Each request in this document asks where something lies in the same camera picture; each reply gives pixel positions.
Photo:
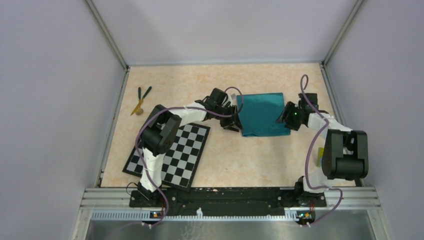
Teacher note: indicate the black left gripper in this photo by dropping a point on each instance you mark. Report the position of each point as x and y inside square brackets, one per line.
[234, 125]

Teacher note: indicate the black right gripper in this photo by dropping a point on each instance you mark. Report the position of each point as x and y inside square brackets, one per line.
[285, 116]

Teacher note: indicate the teal cloth napkin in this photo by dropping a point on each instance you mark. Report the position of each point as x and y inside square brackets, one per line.
[259, 115]

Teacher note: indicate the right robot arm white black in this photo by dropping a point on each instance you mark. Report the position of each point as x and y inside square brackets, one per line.
[345, 154]

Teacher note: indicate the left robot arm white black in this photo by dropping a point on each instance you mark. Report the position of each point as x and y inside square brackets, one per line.
[158, 133]

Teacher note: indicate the yellow green card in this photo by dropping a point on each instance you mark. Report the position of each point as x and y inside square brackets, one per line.
[320, 157]

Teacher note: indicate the black white checkerboard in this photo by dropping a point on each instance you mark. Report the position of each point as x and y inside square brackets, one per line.
[181, 161]

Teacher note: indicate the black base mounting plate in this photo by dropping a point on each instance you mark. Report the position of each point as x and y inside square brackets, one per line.
[288, 197]

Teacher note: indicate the green handled gold spoon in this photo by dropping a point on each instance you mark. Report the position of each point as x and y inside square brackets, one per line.
[139, 110]

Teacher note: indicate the aluminium front rail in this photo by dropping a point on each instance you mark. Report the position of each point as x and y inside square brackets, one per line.
[112, 203]

